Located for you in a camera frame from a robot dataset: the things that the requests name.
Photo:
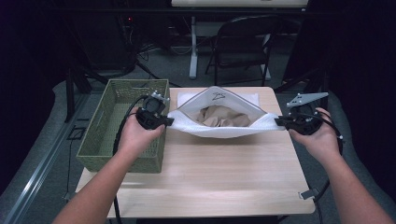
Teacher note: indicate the person's left hand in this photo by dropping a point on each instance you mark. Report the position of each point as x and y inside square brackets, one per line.
[137, 138]

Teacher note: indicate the grey metal table clip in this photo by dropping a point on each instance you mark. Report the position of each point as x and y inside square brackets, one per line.
[67, 196]
[308, 194]

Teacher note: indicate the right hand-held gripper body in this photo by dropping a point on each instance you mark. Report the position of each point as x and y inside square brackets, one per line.
[306, 123]

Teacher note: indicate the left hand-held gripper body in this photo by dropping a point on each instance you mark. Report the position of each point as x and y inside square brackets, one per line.
[151, 115]

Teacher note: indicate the beige garment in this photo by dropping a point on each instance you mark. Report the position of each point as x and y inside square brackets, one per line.
[224, 116]

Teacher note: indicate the green woven basket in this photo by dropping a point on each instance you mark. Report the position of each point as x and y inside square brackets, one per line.
[93, 146]

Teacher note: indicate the black metal stand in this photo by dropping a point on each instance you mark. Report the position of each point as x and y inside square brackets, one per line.
[70, 93]
[324, 87]

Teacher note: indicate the white desk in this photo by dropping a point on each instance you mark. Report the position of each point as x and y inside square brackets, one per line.
[236, 3]

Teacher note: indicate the person's right hand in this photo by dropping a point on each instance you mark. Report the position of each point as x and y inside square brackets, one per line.
[323, 143]

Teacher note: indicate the white mesh laundry bag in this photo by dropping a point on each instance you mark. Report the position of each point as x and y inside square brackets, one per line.
[218, 132]

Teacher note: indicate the black folding chair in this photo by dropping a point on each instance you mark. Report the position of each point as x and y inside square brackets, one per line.
[246, 34]

